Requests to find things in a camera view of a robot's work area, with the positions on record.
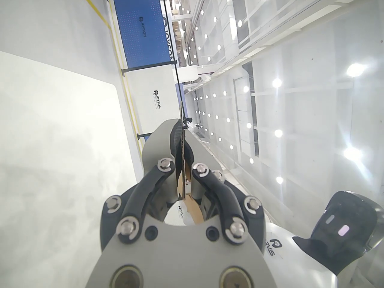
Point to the white partition panel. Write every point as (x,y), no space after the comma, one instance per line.
(156,100)

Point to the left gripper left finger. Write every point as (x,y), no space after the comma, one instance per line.
(156,178)

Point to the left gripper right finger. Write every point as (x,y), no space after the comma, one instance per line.
(223,199)

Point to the blue partition panel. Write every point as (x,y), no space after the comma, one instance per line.
(141,28)

